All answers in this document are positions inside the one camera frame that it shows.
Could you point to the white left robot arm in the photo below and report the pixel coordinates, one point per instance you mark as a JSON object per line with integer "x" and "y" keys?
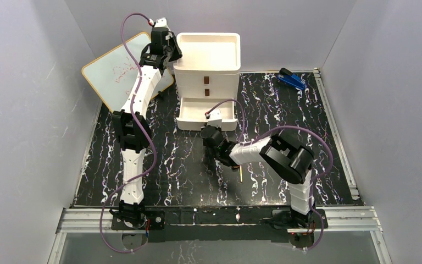
{"x": 131, "y": 128}

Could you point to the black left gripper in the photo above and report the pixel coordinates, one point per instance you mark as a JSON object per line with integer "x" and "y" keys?
{"x": 174, "y": 50}

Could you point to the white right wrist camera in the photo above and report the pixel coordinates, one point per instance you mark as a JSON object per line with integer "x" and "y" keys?
{"x": 214, "y": 118}

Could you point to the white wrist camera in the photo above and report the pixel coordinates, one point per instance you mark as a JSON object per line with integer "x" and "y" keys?
{"x": 161, "y": 23}
{"x": 214, "y": 118}

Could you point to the white plastic drawer organizer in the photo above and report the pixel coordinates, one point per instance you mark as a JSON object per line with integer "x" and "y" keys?
{"x": 210, "y": 65}

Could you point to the aluminium frame rail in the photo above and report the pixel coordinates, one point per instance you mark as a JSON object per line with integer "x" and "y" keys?
{"x": 328, "y": 218}

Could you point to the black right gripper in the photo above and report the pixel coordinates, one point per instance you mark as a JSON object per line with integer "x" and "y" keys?
{"x": 211, "y": 153}

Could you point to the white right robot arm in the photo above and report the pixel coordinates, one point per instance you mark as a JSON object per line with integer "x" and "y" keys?
{"x": 290, "y": 159}

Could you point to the yellow framed whiteboard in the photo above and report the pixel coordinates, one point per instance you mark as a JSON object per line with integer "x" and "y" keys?
{"x": 113, "y": 74}

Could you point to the blue black stapler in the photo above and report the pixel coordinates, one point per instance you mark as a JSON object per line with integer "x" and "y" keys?
{"x": 286, "y": 76}

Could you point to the white bottom organizer drawer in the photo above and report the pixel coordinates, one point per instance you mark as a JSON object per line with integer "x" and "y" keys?
{"x": 192, "y": 114}

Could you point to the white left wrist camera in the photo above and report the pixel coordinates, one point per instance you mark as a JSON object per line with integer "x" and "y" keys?
{"x": 161, "y": 23}

